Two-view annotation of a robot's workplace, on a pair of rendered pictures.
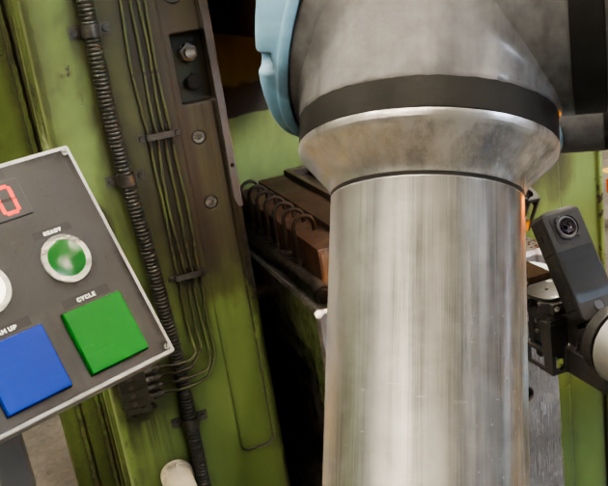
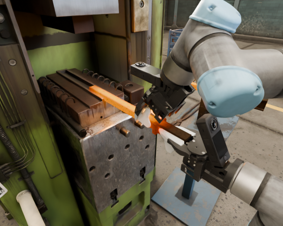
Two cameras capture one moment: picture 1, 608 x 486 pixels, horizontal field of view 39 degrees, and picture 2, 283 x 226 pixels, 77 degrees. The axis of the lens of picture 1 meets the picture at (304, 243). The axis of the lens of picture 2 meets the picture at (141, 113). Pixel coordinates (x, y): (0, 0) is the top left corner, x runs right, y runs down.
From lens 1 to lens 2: 0.58 m
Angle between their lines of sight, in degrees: 27
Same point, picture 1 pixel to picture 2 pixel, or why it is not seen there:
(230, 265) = (37, 117)
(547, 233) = (207, 129)
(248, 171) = (41, 70)
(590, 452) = not seen: hidden behind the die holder
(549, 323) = (202, 165)
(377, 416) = not seen: outside the picture
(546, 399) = (152, 146)
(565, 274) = (214, 147)
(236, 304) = (42, 131)
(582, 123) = (272, 88)
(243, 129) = (37, 54)
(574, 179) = not seen: hidden behind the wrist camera
